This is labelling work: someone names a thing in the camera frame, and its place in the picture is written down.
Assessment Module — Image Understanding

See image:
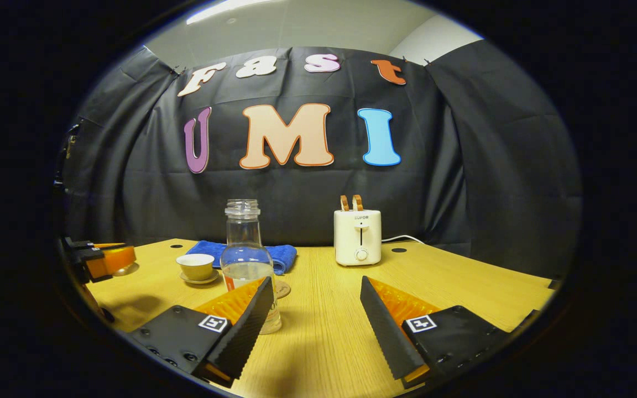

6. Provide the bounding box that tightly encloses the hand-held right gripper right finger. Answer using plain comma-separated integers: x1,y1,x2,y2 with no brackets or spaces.
359,276,513,389

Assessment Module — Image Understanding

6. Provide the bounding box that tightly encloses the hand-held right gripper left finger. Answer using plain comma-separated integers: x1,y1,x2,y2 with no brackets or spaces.
128,276,275,388

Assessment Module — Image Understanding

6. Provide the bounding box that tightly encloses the cream teacup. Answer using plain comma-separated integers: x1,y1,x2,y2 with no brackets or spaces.
176,253,215,281

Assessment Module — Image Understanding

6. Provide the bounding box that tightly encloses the clear water bottle red label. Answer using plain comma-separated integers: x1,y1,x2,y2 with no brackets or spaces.
220,199,284,335

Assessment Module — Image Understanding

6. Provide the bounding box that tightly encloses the cream saucer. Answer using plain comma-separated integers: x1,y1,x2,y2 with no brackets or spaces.
179,269,221,285

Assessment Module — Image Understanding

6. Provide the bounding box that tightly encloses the blue folded towel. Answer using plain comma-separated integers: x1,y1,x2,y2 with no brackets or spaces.
186,240,298,275

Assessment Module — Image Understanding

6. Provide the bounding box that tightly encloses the white toaster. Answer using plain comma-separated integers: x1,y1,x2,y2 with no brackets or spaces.
334,209,382,267

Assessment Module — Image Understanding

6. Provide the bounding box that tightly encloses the black backdrop cloth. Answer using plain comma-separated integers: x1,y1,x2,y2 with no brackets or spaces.
61,41,582,277

